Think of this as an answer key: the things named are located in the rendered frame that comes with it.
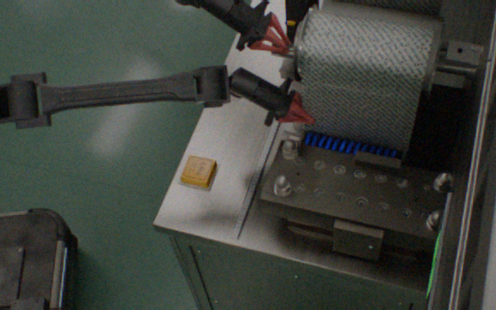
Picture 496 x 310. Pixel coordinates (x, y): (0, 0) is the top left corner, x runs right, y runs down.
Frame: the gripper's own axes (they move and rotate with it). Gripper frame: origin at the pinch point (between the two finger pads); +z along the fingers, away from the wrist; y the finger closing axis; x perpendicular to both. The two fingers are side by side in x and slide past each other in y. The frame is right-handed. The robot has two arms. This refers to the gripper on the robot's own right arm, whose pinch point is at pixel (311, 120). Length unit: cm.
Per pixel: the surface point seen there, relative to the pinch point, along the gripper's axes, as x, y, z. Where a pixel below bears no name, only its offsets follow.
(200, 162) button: -25.4, 8.2, -15.3
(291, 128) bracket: -17.6, -7.8, 1.5
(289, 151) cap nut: -2.8, 8.2, -1.7
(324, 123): 1.3, 0.3, 2.6
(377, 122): 10.4, 0.3, 10.6
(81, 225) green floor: -141, -5, -31
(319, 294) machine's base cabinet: -25.4, 26.0, 23.7
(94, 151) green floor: -146, -39, -40
